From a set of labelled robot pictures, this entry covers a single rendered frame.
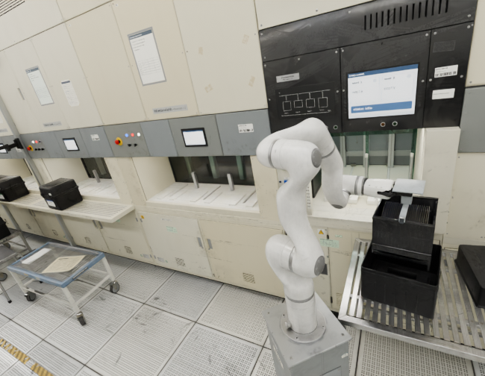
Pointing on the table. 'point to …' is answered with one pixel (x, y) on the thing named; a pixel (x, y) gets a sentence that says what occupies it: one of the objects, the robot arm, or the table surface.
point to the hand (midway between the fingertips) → (407, 190)
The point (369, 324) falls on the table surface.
